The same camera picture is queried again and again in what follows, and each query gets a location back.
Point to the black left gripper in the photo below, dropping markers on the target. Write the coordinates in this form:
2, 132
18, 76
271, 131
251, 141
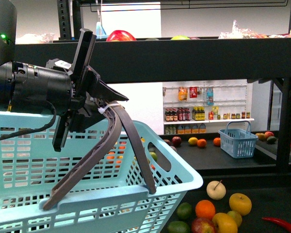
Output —
66, 92

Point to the grey-brown basket handle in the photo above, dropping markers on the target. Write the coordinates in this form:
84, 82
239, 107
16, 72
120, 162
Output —
121, 150

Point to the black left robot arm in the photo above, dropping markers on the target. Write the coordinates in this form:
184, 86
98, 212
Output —
8, 70

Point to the red apple upper shelf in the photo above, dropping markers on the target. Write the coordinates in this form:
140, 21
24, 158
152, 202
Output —
120, 35

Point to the far lemon on shelf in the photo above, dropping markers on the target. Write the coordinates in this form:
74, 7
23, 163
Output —
193, 141

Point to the far orange on shelf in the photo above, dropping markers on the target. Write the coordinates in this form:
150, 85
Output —
201, 143

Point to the black upper shelf board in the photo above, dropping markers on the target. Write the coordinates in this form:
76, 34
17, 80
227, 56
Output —
192, 60

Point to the white zip tie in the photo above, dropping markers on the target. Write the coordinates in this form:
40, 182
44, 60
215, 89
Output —
102, 110

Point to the dark sauce bottles row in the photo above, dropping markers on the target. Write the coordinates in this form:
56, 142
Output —
177, 114

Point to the far dark red apple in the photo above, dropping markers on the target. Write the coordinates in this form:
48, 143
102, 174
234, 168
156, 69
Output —
176, 141

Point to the yellow label bottles row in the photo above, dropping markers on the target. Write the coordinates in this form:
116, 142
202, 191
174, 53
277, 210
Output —
198, 113

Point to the green lime upper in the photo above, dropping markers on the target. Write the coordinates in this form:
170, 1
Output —
184, 211

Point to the green avocado middle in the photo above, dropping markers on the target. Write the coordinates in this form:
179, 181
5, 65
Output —
178, 227

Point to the small blue shopping basket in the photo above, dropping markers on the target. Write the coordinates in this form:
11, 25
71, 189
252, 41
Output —
238, 143

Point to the white pear with stem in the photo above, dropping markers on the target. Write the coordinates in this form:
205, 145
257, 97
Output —
216, 190

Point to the small orange tangerine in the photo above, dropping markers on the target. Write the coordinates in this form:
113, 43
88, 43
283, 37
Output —
205, 209

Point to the red yellow apple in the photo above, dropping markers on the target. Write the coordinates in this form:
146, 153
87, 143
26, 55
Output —
202, 225

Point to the golden yellow apple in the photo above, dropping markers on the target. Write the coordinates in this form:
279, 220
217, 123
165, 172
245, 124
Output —
240, 203

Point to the yellow orange fruit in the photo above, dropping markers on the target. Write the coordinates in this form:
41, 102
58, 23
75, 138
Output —
224, 223

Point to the brown kiwi upper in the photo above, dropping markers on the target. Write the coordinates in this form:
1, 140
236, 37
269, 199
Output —
236, 216

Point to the red chili pepper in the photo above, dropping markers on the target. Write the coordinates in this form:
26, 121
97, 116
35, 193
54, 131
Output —
282, 223

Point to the black metal shelf post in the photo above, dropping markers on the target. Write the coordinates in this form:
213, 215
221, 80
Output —
284, 134

